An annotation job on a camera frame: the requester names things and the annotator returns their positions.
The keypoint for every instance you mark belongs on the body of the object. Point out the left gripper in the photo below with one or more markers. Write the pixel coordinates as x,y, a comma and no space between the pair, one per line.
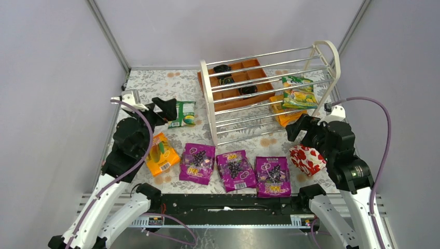
151,109

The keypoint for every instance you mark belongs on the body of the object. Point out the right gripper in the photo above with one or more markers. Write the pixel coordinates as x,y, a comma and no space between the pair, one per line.
307,127

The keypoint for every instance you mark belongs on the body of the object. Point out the purple candy bag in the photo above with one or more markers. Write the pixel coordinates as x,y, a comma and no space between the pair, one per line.
197,163
273,177
236,171

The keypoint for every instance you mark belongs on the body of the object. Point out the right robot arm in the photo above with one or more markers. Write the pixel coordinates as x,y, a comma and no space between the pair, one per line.
352,177

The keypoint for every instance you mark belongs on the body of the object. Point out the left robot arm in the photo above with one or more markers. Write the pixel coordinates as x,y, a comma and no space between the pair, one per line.
133,141

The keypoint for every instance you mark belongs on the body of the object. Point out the orange bag under shelf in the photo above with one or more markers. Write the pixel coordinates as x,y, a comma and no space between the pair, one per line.
284,116

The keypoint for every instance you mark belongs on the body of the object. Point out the green candy bag on table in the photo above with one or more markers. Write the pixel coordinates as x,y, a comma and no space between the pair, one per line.
185,114

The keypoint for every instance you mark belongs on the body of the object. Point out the green yellow bag on shelf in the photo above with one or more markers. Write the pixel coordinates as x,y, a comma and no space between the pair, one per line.
298,93

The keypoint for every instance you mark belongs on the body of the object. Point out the orange mango candy bag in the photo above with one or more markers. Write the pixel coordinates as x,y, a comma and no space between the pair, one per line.
162,155

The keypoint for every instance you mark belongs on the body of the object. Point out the white metal shelf rack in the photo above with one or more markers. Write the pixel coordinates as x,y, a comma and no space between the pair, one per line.
318,62

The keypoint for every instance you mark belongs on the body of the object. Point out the red white floral bag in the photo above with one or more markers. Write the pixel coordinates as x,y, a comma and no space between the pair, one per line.
307,159

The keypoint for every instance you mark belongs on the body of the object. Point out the rolled green yellow sock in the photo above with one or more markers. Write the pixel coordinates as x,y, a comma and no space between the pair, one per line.
226,81

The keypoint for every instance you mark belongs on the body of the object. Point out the rolled dark orange sock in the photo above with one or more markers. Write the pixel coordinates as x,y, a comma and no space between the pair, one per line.
248,90

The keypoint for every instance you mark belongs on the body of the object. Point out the rolled dark sock back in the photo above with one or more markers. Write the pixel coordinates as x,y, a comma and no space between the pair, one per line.
221,69

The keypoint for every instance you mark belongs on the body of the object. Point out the orange wooden divider tray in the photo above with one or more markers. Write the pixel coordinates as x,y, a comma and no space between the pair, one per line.
242,79

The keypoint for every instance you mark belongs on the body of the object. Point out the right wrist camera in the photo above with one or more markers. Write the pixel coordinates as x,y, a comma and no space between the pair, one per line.
335,113

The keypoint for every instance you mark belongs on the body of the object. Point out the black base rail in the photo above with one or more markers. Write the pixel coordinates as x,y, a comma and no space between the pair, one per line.
226,209

